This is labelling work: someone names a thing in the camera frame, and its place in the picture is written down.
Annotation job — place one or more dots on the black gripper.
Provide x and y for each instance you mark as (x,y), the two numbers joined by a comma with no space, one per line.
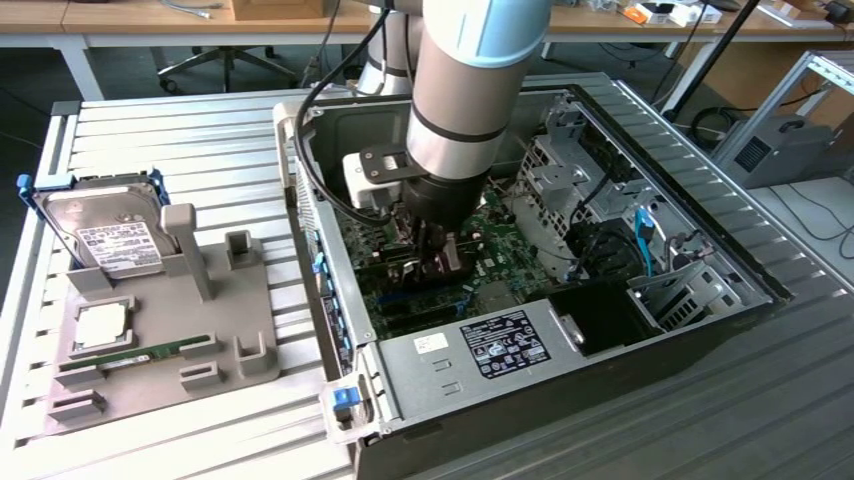
(440,205)

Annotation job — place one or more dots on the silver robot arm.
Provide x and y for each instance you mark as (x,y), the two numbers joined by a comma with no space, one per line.
(467,75)

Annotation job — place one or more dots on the green motherboard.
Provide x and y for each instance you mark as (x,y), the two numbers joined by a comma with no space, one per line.
(510,250)

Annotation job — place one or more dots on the perforated metal disk bay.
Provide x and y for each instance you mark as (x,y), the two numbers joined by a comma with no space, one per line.
(550,175)

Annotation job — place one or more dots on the blue expansion slot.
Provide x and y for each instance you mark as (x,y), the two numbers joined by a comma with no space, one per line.
(394,301)

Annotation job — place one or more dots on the silver chipset heatsink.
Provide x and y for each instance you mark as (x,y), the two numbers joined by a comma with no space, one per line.
(496,298)

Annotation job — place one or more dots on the long black expansion slot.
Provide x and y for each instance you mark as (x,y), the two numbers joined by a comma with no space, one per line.
(420,315)
(420,327)

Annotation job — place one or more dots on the grey power supply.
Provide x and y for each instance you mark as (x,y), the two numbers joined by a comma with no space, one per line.
(420,370)

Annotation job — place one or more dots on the blue case latch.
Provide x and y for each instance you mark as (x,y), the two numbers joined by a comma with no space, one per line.
(343,398)

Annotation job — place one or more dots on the grey parts rack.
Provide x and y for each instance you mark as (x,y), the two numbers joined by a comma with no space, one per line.
(200,320)

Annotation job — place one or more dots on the office chair base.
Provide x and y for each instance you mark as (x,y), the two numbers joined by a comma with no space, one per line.
(227,60)

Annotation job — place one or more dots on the brown cardboard box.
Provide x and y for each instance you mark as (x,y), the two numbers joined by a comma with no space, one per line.
(267,10)

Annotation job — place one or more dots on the orange and white box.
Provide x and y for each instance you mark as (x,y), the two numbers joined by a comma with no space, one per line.
(646,14)

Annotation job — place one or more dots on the open PC case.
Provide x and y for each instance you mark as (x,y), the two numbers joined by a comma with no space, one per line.
(467,450)

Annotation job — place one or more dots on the black stand pole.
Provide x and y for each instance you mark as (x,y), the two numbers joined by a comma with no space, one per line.
(714,55)

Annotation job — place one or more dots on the green RAM stick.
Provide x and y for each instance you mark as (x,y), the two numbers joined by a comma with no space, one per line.
(153,350)

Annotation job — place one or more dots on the grey equipment box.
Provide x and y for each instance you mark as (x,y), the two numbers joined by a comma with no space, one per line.
(787,150)

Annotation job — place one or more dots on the small white box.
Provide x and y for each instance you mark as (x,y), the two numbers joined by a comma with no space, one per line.
(694,15)

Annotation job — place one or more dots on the silver CPU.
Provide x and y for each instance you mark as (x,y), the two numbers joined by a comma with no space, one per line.
(100,325)

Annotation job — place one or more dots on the wooden top desk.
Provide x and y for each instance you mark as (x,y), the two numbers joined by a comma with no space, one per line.
(133,25)
(767,32)

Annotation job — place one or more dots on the flat white box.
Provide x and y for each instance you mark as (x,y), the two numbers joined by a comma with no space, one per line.
(790,14)

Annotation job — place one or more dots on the black power adapter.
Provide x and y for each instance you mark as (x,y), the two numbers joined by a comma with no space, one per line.
(835,11)

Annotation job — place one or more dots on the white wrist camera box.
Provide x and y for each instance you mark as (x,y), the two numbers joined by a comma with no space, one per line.
(360,185)

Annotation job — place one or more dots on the metal drive bracket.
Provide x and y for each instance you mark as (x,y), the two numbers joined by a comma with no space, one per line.
(683,300)

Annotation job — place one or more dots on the hard disk with blue bracket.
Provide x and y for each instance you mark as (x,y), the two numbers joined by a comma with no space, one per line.
(100,225)

